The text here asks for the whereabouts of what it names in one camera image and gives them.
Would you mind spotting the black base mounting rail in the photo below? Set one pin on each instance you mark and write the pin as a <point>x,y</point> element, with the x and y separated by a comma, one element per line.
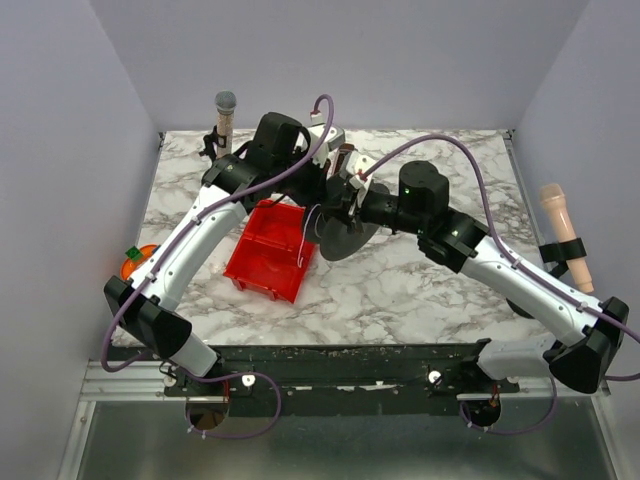
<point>343,380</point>

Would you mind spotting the brown wooden metronome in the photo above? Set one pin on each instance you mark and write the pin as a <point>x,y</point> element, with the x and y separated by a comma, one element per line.
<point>340,162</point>

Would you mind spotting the orange toy with green top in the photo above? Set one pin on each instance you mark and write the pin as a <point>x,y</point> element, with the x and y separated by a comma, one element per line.
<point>135,257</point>

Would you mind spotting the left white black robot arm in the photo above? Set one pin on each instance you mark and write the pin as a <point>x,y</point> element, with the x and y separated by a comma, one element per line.
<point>283,157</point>

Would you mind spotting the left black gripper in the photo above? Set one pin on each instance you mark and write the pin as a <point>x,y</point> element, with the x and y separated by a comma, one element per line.
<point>310,176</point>

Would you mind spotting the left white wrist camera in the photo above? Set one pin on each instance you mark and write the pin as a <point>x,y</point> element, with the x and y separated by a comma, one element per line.
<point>333,140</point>

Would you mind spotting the beige toy microphone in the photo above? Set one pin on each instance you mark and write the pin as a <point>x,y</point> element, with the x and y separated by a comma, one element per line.
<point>553,200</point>

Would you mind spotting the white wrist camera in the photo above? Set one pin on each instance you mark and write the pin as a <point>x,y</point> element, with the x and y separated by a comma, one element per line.
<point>333,140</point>
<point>357,164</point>

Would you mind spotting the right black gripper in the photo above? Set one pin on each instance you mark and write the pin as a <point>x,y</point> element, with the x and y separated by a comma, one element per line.
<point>347,201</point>

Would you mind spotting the aluminium frame rail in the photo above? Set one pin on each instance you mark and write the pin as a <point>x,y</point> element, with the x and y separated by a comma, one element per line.
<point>387,293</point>

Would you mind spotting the red plastic bin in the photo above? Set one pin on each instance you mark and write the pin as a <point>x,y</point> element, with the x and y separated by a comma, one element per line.
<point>271,257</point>

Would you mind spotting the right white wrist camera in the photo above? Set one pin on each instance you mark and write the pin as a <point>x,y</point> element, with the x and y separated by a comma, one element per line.
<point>357,164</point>

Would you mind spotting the black perforated cable spool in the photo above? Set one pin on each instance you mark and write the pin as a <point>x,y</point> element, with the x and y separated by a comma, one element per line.
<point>321,229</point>

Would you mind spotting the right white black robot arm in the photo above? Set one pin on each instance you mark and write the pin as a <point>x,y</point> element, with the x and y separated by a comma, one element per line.
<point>583,332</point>

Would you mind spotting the glitter grey-head microphone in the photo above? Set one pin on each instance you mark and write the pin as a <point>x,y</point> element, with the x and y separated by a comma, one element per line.
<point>225,102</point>

